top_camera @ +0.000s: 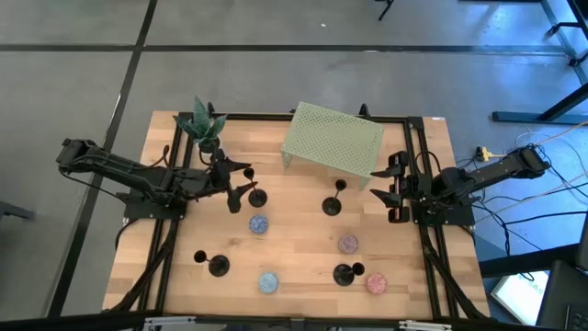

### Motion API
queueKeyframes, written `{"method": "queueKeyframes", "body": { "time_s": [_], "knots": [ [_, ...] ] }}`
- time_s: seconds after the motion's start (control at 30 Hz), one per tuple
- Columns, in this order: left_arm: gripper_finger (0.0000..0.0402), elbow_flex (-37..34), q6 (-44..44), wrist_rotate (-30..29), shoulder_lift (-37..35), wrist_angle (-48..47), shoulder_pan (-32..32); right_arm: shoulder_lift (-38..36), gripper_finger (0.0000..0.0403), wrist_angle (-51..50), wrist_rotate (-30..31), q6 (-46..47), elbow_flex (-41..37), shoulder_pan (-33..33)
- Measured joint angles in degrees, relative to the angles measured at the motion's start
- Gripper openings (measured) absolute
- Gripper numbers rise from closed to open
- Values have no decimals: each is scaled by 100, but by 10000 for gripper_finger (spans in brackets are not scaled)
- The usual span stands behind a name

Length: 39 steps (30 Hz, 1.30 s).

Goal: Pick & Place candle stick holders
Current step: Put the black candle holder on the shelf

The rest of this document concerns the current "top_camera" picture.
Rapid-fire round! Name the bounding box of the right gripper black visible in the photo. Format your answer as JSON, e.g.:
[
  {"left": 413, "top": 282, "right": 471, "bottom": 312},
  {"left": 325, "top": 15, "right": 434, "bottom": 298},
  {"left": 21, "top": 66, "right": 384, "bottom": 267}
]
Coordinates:
[{"left": 369, "top": 150, "right": 417, "bottom": 224}]

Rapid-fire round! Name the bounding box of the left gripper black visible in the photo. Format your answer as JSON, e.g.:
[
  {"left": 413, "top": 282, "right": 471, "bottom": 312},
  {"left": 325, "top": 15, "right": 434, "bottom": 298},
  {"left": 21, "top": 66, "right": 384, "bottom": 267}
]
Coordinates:
[{"left": 209, "top": 157, "right": 259, "bottom": 215}]

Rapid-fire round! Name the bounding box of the black candlestick holder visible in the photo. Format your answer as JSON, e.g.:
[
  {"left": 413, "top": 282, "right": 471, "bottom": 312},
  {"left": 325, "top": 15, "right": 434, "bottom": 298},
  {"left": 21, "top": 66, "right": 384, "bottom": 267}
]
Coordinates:
[
  {"left": 193, "top": 249, "right": 231, "bottom": 278},
  {"left": 243, "top": 167, "right": 268, "bottom": 209},
  {"left": 332, "top": 261, "right": 366, "bottom": 288},
  {"left": 321, "top": 178, "right": 348, "bottom": 217}
]

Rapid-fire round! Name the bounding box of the dark blue patterned tin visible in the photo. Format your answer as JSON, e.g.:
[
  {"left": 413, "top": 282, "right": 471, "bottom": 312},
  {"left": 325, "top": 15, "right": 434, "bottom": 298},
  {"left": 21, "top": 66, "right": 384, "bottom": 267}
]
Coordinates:
[{"left": 248, "top": 213, "right": 270, "bottom": 235}]

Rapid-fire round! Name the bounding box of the purple patterned tin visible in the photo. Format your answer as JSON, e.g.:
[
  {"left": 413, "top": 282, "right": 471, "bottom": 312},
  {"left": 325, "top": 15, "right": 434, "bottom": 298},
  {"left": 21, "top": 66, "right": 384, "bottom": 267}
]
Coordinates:
[{"left": 338, "top": 234, "right": 359, "bottom": 256}]

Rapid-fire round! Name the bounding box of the red patterned tin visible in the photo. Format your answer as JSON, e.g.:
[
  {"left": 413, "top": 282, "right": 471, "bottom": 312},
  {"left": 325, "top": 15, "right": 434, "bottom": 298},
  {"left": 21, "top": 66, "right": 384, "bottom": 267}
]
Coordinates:
[{"left": 366, "top": 272, "right": 389, "bottom": 295}]

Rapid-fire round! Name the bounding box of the teal patterned tin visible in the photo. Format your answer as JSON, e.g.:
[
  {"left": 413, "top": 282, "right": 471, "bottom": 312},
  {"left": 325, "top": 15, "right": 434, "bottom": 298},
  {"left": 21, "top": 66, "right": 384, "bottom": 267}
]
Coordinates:
[{"left": 257, "top": 271, "right": 280, "bottom": 295}]

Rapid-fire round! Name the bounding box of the snake plant in white pot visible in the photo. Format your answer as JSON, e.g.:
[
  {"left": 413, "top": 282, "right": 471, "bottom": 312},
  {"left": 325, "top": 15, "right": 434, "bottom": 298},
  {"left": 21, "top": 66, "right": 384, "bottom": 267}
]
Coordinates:
[{"left": 173, "top": 95, "right": 228, "bottom": 155}]

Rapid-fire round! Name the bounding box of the green perforated metal shelf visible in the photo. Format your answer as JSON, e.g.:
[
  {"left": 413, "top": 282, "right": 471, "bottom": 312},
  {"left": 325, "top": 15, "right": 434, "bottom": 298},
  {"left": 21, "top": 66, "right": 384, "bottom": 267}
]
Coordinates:
[{"left": 280, "top": 101, "right": 386, "bottom": 191}]

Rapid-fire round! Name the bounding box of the yellow power strip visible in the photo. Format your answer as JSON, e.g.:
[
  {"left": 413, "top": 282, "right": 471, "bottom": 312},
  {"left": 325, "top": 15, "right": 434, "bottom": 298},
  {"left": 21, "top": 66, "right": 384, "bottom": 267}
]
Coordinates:
[{"left": 476, "top": 145, "right": 506, "bottom": 163}]

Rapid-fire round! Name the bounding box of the black desk leg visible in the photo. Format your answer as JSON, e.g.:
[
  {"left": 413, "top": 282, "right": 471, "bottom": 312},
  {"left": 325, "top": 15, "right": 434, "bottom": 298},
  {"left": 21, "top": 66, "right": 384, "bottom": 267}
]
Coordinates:
[{"left": 492, "top": 82, "right": 588, "bottom": 125}]

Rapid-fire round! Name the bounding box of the white flat board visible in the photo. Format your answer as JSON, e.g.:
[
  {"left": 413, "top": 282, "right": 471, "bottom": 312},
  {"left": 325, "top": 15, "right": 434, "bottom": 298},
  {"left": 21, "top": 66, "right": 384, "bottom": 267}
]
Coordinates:
[{"left": 489, "top": 270, "right": 550, "bottom": 327}]

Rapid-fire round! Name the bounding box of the black tripod leg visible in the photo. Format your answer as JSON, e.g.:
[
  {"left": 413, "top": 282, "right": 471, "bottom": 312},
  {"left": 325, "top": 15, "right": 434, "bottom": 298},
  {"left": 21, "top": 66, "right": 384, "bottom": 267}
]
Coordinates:
[{"left": 374, "top": 0, "right": 397, "bottom": 22}]

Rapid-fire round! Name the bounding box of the black keyboard desk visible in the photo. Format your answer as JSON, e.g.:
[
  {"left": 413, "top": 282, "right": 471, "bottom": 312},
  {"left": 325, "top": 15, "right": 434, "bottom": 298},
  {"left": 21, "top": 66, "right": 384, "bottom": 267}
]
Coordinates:
[{"left": 535, "top": 259, "right": 588, "bottom": 331}]

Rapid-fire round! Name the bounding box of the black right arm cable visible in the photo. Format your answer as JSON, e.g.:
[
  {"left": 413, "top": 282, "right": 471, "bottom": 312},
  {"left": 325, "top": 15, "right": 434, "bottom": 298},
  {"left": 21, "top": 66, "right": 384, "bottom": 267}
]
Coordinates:
[{"left": 414, "top": 150, "right": 443, "bottom": 185}]

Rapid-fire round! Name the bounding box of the black aluminium table frame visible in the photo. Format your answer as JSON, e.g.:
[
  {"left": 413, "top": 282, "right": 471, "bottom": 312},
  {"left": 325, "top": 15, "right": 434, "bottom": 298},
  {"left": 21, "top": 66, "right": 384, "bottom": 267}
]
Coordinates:
[{"left": 0, "top": 101, "right": 588, "bottom": 331}]

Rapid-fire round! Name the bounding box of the silver aluminium bracket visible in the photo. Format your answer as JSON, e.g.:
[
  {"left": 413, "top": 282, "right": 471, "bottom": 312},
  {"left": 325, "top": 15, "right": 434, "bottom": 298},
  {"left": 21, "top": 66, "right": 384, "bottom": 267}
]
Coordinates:
[
  {"left": 398, "top": 319, "right": 454, "bottom": 331},
  {"left": 143, "top": 315, "right": 197, "bottom": 328}
]

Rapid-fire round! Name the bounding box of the white floor cable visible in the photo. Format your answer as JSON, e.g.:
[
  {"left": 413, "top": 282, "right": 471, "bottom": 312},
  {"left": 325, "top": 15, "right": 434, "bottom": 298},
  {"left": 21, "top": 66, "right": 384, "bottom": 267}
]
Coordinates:
[{"left": 514, "top": 130, "right": 588, "bottom": 151}]

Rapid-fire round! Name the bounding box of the tan floor cable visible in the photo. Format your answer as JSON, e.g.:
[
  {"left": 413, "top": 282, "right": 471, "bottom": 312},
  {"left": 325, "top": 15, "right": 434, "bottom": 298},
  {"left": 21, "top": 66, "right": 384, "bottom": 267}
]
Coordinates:
[{"left": 475, "top": 171, "right": 588, "bottom": 223}]

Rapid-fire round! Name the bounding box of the black floor cable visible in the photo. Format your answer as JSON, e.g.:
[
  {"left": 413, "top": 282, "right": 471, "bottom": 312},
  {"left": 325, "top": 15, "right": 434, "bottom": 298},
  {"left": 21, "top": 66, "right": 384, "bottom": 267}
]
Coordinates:
[{"left": 458, "top": 155, "right": 588, "bottom": 258}]

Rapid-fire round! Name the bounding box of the orange floor cable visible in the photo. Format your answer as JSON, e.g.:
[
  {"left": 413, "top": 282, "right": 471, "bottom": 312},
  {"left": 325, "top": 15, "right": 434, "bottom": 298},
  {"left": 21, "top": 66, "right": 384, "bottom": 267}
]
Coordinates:
[{"left": 503, "top": 120, "right": 588, "bottom": 160}]

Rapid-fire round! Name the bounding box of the blue-grey desk frame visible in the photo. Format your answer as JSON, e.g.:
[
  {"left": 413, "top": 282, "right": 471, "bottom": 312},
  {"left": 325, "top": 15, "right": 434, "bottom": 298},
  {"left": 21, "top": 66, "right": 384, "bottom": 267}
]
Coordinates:
[{"left": 540, "top": 0, "right": 588, "bottom": 84}]

